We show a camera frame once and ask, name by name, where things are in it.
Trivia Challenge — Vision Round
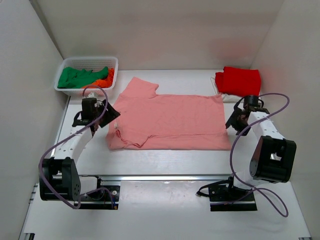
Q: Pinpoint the green t-shirt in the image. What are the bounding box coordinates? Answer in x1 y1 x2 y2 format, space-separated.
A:
57 67 109 89

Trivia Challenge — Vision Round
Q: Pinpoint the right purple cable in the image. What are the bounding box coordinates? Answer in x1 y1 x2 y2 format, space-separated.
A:
210 92 291 218

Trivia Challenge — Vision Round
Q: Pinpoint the orange t-shirt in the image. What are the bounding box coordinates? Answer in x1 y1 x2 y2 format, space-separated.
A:
82 67 115 89

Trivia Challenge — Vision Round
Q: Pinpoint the pink t-shirt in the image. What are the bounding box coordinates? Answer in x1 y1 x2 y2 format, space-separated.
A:
106 77 231 151

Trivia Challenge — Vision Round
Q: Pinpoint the purple cable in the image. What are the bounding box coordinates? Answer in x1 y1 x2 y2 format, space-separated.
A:
38 84 116 210
210 92 291 218

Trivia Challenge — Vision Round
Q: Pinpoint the folded red t-shirt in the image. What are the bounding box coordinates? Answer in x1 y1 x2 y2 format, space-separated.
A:
214 66 262 97

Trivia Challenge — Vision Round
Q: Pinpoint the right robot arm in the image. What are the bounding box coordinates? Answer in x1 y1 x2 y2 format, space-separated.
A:
224 95 297 200

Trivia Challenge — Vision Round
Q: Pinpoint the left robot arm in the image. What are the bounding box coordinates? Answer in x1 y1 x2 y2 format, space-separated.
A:
39 97 120 203

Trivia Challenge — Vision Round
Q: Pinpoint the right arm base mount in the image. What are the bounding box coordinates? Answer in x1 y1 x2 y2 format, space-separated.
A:
196 176 258 212

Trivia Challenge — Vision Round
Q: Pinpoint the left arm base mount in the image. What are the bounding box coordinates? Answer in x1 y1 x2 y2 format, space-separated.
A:
79 176 121 211

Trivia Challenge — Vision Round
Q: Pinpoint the folded white t-shirt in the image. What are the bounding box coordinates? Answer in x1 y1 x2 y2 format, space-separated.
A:
210 75 263 104

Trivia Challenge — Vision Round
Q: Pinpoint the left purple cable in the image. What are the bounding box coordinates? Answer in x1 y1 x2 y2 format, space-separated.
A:
38 84 116 210

